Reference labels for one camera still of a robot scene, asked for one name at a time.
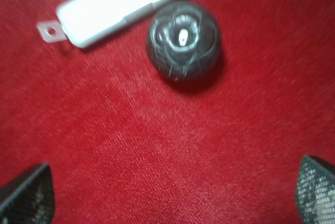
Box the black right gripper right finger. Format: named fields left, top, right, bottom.
left=295, top=155, right=334, bottom=224

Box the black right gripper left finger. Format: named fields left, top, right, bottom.
left=1, top=163, right=55, bottom=224

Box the dark round rose-shaped object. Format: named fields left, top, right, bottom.
left=146, top=1, right=222, bottom=93

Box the red felt mat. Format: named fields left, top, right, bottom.
left=1, top=0, right=334, bottom=223

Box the translucent grey plastic case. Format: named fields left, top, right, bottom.
left=36, top=0, right=171, bottom=49

